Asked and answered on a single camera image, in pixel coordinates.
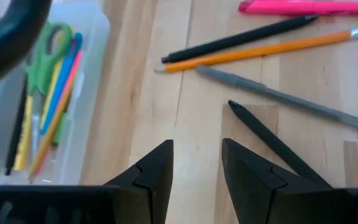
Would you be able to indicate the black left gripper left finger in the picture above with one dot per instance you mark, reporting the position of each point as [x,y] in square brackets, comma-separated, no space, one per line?
[157,186]

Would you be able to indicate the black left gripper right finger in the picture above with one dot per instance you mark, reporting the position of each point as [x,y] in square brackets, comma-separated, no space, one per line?
[247,186]

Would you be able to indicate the black capped pen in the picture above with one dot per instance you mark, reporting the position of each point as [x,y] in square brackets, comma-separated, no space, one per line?
[266,137]
[15,130]

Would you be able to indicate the grey pen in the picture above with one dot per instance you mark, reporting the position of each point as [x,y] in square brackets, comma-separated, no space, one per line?
[291,101]

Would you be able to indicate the green highlighter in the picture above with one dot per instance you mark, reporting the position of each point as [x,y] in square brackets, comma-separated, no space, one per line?
[60,129]

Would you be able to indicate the pens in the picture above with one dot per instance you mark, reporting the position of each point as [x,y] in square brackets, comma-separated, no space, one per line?
[51,133]

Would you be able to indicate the orange pencil with eraser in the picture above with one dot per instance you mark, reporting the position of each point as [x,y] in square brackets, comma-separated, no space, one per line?
[259,49]

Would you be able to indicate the clear plastic supply box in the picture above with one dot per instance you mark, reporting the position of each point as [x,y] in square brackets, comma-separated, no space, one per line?
[98,62]

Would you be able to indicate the yellow highlighter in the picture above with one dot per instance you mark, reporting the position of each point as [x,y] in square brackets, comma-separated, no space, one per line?
[23,140]
[52,87]

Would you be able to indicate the blue highlighter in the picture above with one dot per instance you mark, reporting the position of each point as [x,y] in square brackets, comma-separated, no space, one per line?
[64,74]

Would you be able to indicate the slim black pen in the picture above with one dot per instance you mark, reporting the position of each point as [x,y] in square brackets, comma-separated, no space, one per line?
[238,39]

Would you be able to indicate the pink highlighter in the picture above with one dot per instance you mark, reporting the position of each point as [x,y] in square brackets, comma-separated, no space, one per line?
[306,7]

